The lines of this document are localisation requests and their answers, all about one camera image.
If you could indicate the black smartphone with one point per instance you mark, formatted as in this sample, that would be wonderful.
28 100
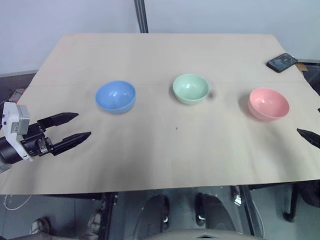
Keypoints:
282 62

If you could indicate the brown cardboard piece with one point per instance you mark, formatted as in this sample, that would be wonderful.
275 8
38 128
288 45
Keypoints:
302 67

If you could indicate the red bowl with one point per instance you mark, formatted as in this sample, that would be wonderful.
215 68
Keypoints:
268 105

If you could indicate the black table leg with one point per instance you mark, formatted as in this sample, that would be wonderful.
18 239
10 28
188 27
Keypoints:
248 212
108 215

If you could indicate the grey sneaker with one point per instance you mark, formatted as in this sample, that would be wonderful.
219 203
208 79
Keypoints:
95 222
41 226

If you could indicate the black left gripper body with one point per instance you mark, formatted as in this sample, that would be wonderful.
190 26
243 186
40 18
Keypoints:
32 140

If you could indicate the dark rounded shape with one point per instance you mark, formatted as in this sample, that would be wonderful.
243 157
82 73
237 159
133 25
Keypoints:
156 212

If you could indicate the green bowl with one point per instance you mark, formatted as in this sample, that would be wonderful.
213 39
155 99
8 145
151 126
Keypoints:
190 88

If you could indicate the black chair leg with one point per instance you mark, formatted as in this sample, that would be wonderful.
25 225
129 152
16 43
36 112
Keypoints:
291 205

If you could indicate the blue bowl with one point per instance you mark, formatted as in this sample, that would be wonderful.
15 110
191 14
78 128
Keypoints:
116 97

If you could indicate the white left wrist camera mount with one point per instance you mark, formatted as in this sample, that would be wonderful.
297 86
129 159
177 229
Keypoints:
13 117

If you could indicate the grey metal post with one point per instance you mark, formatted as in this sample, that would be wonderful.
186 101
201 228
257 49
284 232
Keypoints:
141 16

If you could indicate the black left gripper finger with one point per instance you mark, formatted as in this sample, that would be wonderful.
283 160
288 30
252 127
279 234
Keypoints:
72 140
60 118

